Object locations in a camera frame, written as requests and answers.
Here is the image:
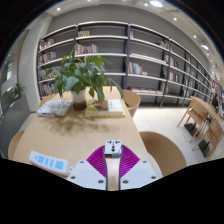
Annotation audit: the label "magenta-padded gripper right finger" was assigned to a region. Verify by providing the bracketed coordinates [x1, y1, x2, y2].
[118, 145, 159, 191]

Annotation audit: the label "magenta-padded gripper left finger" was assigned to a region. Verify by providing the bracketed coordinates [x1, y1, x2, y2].
[66, 145, 108, 191]

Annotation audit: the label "white and blue charger block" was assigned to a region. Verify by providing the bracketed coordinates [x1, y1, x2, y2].
[103, 139, 123, 160]

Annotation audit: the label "white power strip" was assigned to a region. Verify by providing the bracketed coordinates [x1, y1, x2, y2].
[28, 149, 73, 177]

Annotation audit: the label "yellow-edged picture book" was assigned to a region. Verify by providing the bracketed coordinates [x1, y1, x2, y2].
[83, 98, 127, 119]

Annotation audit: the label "white-covered large book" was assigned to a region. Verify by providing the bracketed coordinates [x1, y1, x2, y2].
[36, 99, 73, 118]

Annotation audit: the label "green potted plant, white vase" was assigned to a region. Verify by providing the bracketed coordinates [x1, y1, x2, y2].
[44, 43, 125, 112]

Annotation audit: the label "grey low partition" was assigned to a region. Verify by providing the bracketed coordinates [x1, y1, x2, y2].
[0, 94, 32, 158]

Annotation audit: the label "person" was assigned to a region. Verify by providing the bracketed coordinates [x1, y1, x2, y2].
[211, 92, 221, 110]

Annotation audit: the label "small green potted plant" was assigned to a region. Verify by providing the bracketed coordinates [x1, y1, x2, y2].
[12, 82, 26, 100]

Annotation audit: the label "grey shelf unit with books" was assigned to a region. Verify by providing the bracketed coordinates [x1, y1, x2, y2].
[35, 20, 218, 110]

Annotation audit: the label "ceiling lights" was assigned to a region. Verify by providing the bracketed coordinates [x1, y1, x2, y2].
[54, 0, 211, 51]

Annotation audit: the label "open-frame wooden chair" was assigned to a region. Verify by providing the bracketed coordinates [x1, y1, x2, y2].
[191, 118, 224, 160]
[176, 98, 210, 143]

